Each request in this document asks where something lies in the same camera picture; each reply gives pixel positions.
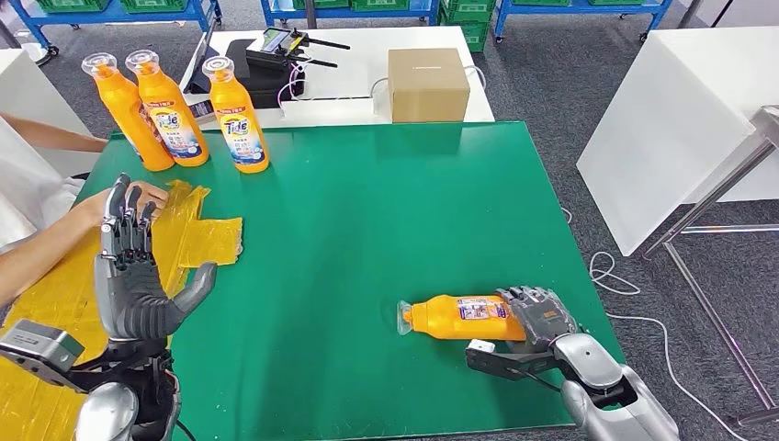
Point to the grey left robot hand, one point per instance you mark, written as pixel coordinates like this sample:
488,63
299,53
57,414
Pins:
131,298

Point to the person's hand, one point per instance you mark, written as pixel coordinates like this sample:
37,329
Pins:
152,196

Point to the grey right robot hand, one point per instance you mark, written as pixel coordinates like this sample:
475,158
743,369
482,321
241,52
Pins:
541,316

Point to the black carrying case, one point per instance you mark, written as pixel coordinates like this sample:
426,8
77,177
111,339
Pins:
268,85

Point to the metal table frame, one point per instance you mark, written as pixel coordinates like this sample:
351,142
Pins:
712,201

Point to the dark blue tablet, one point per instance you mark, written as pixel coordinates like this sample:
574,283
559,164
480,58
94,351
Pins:
198,76

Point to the white table with devices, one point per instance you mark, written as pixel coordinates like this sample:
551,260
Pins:
365,61

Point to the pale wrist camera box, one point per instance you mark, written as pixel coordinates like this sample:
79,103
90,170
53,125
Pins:
487,359
39,350

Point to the person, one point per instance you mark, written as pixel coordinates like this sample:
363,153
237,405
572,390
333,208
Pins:
24,182

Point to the blue metal rack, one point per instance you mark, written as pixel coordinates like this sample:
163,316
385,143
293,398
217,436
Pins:
365,13
109,15
578,9

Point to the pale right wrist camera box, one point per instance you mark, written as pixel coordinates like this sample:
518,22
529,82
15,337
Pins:
487,359

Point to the green table mat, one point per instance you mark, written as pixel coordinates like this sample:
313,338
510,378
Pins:
377,213

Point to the large white table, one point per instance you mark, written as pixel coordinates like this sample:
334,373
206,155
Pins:
663,128

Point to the dark smartphone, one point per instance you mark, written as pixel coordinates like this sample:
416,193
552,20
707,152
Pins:
199,109

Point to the green plastic crate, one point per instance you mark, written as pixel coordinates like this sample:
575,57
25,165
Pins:
471,27
615,2
319,3
153,5
378,5
73,5

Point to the black remote controller with antennas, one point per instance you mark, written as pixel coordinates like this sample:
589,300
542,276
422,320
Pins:
274,44

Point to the person's forearm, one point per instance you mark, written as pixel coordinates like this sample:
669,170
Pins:
55,134
42,249

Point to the white cabinet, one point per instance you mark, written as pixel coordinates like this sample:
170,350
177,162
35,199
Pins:
30,85

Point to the yellow taped cardboard sheet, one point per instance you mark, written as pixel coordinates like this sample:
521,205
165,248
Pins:
201,243

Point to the brown cardboard box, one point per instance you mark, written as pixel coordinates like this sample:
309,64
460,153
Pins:
429,86

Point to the orange detergent bottle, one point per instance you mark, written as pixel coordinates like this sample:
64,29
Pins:
125,115
237,128
450,319
170,122

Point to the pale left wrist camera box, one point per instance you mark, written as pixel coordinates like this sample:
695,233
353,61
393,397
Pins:
39,350

